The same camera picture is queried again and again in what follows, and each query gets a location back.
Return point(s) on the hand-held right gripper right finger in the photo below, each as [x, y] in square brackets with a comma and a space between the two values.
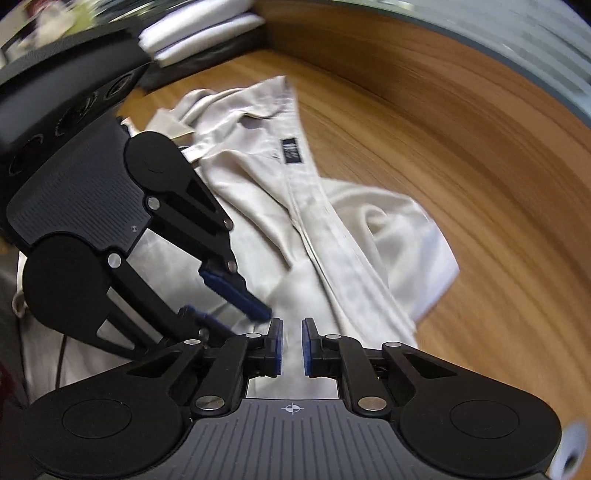
[305, 346]

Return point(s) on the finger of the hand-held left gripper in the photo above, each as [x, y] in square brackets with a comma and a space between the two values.
[240, 295]
[210, 321]

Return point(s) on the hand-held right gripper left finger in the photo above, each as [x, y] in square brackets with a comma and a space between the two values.
[278, 346]

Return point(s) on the white shirt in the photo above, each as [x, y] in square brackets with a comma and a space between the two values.
[258, 198]

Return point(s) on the white round object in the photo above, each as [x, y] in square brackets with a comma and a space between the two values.
[575, 438]

